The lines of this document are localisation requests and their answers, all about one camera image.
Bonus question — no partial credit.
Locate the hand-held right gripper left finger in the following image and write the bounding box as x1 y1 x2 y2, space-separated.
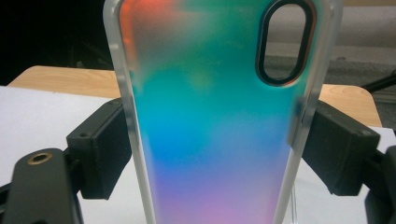
65 97 134 201

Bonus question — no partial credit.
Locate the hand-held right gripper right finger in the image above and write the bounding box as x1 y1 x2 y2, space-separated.
300 100 381 197

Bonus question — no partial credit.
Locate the iridescent phone case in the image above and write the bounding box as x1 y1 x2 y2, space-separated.
102 0 345 224

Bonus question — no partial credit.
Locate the black metal stand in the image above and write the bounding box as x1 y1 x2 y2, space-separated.
360 72 396 95

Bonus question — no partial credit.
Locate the dark curtain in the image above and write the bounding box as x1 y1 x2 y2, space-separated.
0 0 115 87

